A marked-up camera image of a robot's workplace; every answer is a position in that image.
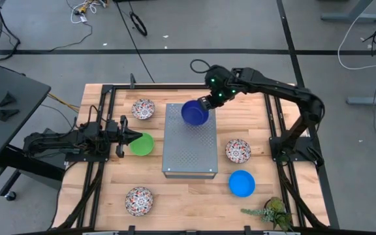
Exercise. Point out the light blue plastic bowl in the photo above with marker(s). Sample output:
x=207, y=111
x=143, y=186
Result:
x=241, y=183

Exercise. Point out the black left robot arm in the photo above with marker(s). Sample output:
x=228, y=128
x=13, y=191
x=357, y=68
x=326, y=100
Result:
x=60, y=142

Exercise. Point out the black bowl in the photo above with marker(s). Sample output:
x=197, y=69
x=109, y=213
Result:
x=238, y=150

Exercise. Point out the dark blue plastic bowl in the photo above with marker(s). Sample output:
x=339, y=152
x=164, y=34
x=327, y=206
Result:
x=193, y=114

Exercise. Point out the grey perforated metal shelf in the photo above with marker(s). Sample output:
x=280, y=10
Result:
x=189, y=147

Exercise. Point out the grey desk foot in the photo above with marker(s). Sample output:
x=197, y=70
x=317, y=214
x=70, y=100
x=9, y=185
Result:
x=370, y=100
x=351, y=17

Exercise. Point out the black aluminium table frame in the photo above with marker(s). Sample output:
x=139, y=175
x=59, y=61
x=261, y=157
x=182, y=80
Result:
x=175, y=87

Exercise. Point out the small artificial potted plant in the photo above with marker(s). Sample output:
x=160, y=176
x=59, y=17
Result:
x=277, y=205

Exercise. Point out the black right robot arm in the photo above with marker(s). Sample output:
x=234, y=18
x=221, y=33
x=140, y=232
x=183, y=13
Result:
x=273, y=85

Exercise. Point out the black triangular bracket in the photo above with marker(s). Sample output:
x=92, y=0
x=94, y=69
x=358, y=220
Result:
x=9, y=99
x=8, y=115

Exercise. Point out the green plastic bowl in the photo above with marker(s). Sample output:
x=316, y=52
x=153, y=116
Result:
x=144, y=147

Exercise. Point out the black frame bracket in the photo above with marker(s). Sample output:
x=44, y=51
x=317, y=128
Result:
x=131, y=230
x=132, y=81
x=247, y=230

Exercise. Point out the black desk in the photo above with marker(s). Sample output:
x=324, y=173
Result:
x=2, y=81

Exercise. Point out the floral patterned mini bowl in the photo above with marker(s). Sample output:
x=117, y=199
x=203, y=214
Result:
x=139, y=201
x=143, y=109

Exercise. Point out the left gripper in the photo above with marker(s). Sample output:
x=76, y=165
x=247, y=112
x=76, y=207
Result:
x=121, y=137

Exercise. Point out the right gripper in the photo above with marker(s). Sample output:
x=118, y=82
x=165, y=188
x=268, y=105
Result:
x=222, y=98

